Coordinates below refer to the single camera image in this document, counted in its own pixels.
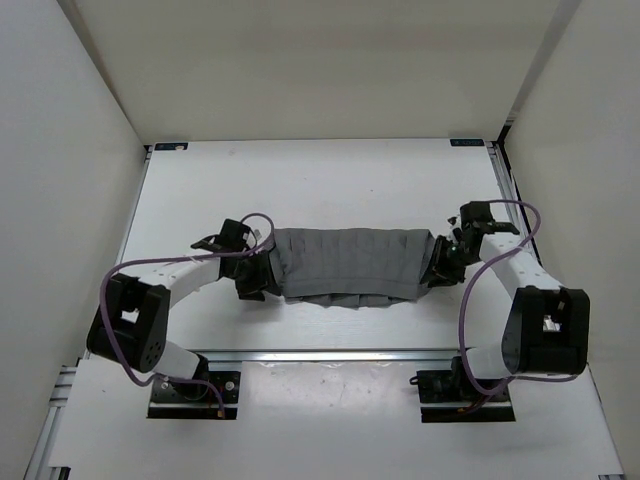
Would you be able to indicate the grey pleated skirt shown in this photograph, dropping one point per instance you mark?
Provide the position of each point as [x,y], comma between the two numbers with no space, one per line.
[351,268]

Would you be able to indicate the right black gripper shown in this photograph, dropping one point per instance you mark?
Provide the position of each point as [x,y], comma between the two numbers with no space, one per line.
[438,272]

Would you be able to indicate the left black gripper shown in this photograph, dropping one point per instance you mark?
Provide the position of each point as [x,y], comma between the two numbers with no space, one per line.
[263,278]

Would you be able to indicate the blue corner label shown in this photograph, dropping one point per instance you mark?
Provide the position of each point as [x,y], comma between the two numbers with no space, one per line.
[171,146]
[466,142]

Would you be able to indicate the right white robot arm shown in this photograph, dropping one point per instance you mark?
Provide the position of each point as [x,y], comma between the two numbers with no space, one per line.
[546,331]

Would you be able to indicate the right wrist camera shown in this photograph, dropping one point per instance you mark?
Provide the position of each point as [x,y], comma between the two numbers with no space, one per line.
[472,213]

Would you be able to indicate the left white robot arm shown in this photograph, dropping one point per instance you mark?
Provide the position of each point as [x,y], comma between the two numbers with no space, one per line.
[131,323]

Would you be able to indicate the left blue corner label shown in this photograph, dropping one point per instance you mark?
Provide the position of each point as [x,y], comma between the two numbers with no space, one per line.
[171,146]

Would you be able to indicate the right blue corner label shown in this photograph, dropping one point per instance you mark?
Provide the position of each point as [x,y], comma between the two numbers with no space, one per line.
[466,142]

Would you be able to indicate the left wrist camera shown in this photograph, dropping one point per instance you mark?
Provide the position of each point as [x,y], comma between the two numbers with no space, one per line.
[236,236]

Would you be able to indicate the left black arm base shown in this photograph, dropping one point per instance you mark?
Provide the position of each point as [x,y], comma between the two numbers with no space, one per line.
[217,400]

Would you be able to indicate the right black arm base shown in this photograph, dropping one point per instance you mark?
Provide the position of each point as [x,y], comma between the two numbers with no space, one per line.
[448,397]

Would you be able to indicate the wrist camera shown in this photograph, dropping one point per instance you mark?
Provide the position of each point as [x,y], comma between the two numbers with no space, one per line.
[472,213]
[236,236]

